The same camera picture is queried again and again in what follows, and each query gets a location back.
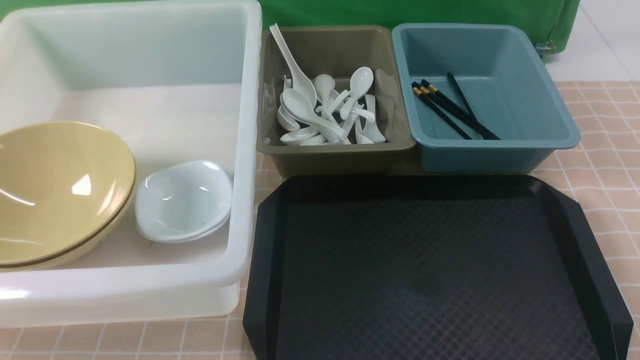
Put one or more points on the white side dish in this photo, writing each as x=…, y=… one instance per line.
x=183, y=200
x=186, y=240

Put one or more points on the black chopstick from tray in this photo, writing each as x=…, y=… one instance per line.
x=443, y=107
x=460, y=94

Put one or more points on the yellow noodle bowl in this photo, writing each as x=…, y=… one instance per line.
x=78, y=250
x=62, y=182

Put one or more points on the white soup spoon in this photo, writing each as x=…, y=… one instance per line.
x=297, y=103
x=360, y=83

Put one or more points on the yellow noodle bowl in bin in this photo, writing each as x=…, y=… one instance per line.
x=78, y=250

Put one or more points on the black serving tray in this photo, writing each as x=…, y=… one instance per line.
x=419, y=267

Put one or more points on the long white spoon leaning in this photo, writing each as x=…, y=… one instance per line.
x=300, y=81

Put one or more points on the white soup spoon upright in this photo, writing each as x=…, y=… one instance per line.
x=360, y=83

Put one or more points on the olive green plastic bin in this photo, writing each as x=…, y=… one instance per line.
x=337, y=51

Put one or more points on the black chopstick gold band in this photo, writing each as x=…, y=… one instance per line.
x=429, y=99
x=451, y=107

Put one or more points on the white side dish in bin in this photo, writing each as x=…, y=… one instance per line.
x=186, y=240

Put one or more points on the large white plastic bin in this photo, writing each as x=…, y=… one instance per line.
x=178, y=81

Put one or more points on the blue plastic bin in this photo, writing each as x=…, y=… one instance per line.
x=506, y=85

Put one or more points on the green cloth backdrop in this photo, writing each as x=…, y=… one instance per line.
x=547, y=23

